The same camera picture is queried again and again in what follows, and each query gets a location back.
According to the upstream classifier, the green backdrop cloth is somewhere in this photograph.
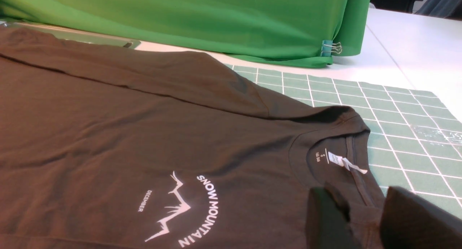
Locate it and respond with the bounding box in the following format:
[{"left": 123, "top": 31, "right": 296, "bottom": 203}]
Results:
[{"left": 1, "top": 0, "right": 370, "bottom": 68}]

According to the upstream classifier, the dark gray long-sleeve top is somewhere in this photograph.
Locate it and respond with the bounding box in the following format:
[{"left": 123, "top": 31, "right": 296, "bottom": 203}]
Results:
[{"left": 0, "top": 28, "right": 384, "bottom": 249}]

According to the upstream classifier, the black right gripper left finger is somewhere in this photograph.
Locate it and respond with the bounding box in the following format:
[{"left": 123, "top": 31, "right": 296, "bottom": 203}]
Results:
[{"left": 305, "top": 184, "right": 361, "bottom": 249}]

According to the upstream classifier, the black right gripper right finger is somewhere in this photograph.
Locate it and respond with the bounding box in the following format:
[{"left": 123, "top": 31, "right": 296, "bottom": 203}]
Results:
[{"left": 380, "top": 186, "right": 462, "bottom": 249}]

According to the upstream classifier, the green grid cutting mat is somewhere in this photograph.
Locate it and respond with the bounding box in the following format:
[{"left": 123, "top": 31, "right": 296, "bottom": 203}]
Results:
[{"left": 229, "top": 65, "right": 462, "bottom": 218}]

